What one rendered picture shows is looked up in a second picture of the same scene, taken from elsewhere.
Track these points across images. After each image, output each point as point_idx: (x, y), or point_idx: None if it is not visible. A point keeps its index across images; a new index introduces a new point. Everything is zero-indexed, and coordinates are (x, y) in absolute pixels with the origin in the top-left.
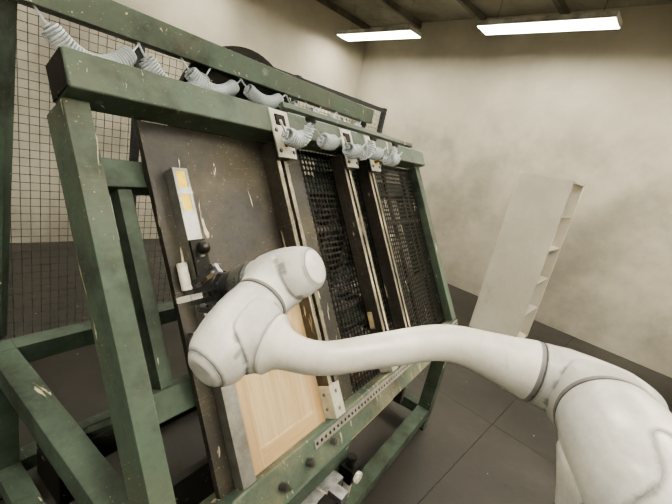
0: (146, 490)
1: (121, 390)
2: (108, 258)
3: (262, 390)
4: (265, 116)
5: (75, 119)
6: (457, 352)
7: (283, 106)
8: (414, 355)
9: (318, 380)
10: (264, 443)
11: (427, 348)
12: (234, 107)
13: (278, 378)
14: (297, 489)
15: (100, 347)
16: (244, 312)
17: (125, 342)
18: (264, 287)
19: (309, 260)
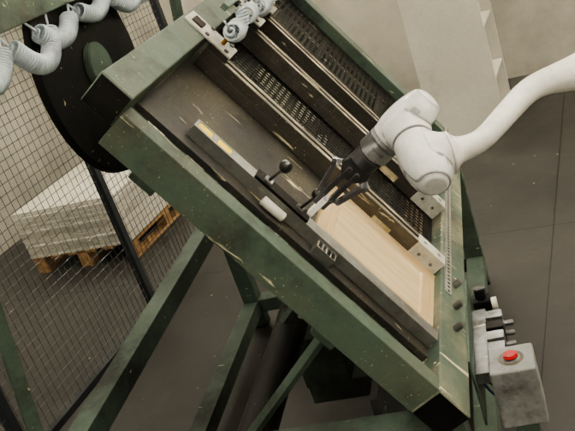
0: (396, 352)
1: (328, 300)
2: (245, 215)
3: (382, 270)
4: (190, 27)
5: (141, 126)
6: (543, 86)
7: (228, 6)
8: (524, 103)
9: (405, 245)
10: (417, 309)
11: (528, 95)
12: (175, 37)
13: (382, 256)
14: (465, 328)
15: (281, 289)
16: (429, 141)
17: (304, 266)
18: (417, 126)
19: (426, 95)
